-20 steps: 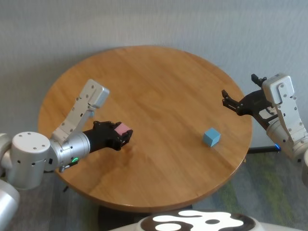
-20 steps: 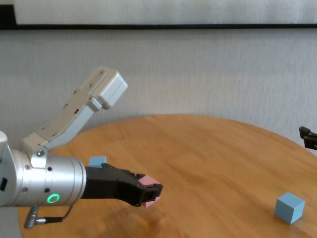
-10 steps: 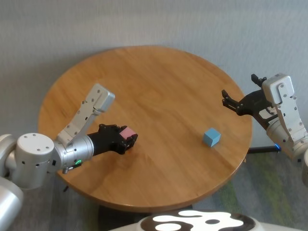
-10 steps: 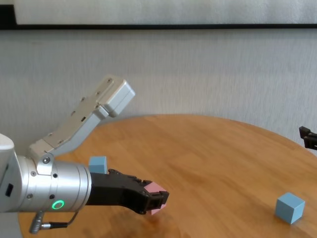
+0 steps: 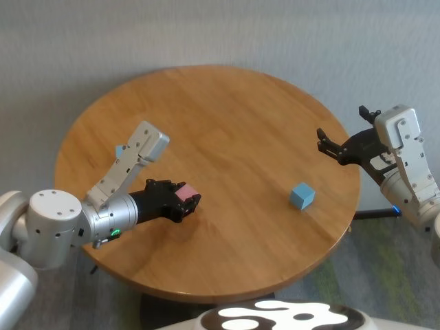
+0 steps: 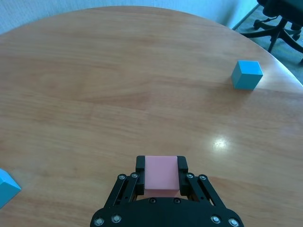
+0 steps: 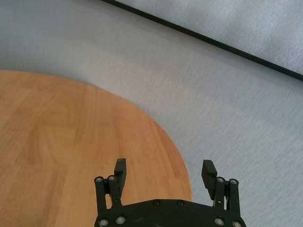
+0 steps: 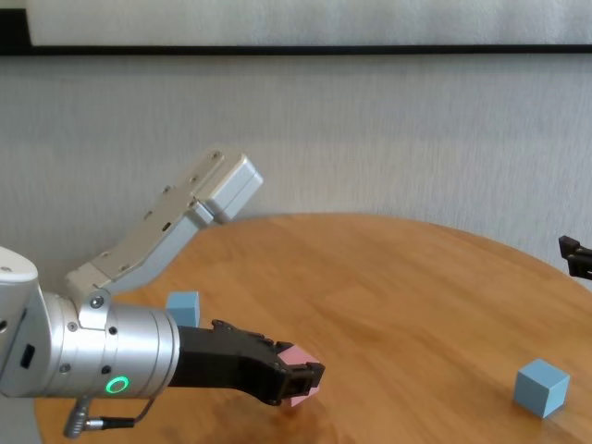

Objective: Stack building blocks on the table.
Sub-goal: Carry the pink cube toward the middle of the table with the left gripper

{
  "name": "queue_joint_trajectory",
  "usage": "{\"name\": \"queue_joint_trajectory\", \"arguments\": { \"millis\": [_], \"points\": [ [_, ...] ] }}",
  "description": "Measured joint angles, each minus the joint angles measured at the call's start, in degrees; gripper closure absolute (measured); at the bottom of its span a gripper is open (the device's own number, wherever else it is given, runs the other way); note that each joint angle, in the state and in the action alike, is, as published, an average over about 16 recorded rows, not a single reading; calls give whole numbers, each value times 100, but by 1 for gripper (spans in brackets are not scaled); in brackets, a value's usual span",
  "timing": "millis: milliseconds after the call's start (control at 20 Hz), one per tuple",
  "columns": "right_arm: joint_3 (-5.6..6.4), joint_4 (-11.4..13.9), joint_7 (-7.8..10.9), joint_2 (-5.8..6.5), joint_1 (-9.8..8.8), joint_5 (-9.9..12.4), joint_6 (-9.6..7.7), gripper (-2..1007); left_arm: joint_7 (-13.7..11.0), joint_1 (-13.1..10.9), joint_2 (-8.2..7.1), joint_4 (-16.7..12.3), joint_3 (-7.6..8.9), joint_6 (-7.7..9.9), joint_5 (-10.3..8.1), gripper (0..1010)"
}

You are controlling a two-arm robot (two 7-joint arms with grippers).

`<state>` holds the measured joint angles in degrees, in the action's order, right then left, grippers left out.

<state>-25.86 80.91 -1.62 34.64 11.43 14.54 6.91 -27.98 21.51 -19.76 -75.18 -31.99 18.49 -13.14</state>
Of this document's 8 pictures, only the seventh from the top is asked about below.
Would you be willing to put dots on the black wall rail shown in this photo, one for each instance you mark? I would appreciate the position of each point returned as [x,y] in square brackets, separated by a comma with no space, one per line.
[246,55]

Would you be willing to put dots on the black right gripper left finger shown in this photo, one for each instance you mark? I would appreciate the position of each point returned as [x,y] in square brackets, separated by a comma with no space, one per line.
[120,172]

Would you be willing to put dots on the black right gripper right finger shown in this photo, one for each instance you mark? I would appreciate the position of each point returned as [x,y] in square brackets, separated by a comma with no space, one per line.
[209,175]

